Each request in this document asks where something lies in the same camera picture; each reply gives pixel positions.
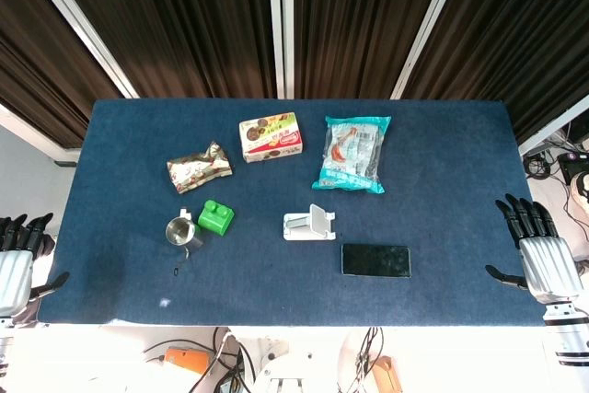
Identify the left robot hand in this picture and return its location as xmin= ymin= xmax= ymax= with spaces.
xmin=0 ymin=213 xmax=71 ymax=318

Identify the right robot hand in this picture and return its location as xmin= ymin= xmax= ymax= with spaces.
xmin=485 ymin=193 xmax=584 ymax=306

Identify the black smartphone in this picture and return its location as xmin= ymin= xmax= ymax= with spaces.
xmin=340 ymin=243 xmax=412 ymax=280

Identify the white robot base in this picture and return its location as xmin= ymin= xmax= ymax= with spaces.
xmin=250 ymin=349 xmax=341 ymax=393

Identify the white phone stand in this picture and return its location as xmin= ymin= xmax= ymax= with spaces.
xmin=282 ymin=203 xmax=337 ymax=241

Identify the black electronic box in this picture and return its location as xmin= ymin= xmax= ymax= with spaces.
xmin=557 ymin=151 xmax=589 ymax=178

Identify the stainless steel cup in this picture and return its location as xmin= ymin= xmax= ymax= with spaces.
xmin=165 ymin=207 xmax=206 ymax=260

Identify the wooden block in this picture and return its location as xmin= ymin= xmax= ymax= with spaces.
xmin=371 ymin=355 xmax=400 ymax=393

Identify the orange device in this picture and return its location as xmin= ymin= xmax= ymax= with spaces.
xmin=164 ymin=346 xmax=214 ymax=375

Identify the crumpled gold snack bag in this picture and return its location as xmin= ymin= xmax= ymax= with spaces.
xmin=166 ymin=140 xmax=234 ymax=195

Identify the green plastic block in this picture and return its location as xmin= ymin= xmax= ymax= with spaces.
xmin=197 ymin=199 xmax=236 ymax=237

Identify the teal clear snack bag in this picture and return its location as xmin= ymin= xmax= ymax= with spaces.
xmin=311 ymin=115 xmax=392 ymax=195

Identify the blue table cloth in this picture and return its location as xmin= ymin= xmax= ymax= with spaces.
xmin=36 ymin=98 xmax=553 ymax=328

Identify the cookie box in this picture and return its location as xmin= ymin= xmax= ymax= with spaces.
xmin=238 ymin=111 xmax=306 ymax=164

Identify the dark brown curtain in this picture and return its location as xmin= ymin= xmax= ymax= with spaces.
xmin=0 ymin=0 xmax=589 ymax=149

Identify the black cable bundle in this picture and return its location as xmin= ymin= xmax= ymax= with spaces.
xmin=524 ymin=153 xmax=560 ymax=180

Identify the white frame post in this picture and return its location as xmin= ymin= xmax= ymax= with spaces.
xmin=389 ymin=0 xmax=471 ymax=100
xmin=267 ymin=0 xmax=295 ymax=100
xmin=13 ymin=0 xmax=141 ymax=99

